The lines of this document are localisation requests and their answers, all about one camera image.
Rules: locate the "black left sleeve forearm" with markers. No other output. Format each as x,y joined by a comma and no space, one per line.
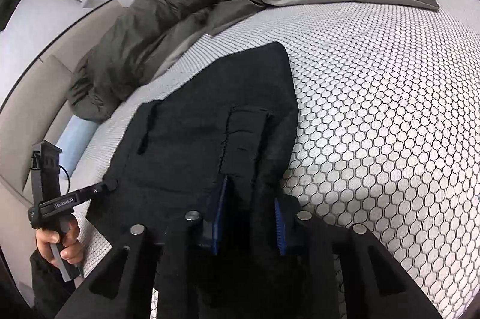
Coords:
50,290

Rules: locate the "hexagon patterned white mattress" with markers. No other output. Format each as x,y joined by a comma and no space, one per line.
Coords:
388,132

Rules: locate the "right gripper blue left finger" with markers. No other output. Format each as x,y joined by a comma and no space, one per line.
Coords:
211,227

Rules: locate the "person's left hand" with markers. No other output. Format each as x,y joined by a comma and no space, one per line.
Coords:
73,252

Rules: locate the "black pants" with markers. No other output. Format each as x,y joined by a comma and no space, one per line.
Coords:
235,118

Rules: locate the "beige upholstered headboard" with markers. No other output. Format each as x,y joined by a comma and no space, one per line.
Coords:
35,109

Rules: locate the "light blue pillow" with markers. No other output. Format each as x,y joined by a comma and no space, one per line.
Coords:
74,141

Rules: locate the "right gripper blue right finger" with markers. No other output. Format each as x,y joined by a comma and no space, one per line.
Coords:
280,229

